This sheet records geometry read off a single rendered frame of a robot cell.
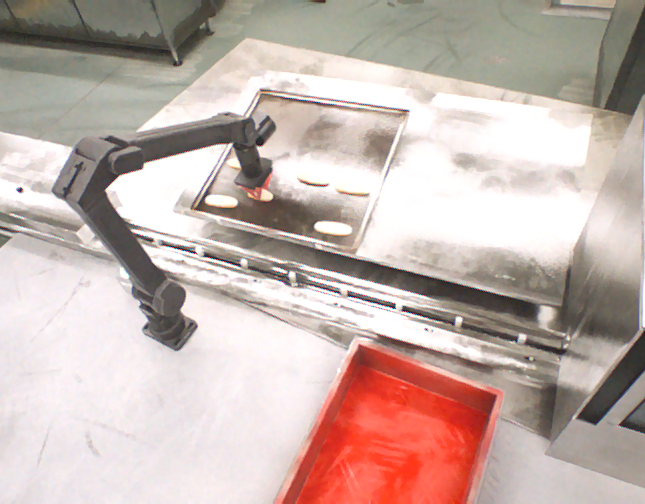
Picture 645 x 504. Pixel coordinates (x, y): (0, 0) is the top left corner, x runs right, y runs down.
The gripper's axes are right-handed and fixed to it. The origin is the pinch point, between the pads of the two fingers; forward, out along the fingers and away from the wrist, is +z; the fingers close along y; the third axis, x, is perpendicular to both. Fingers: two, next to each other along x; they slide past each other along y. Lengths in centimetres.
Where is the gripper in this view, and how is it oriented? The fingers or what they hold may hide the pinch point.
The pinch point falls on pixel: (260, 192)
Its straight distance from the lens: 141.7
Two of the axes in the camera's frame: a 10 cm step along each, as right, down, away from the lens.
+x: -8.8, -3.1, 3.5
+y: 4.5, -7.8, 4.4
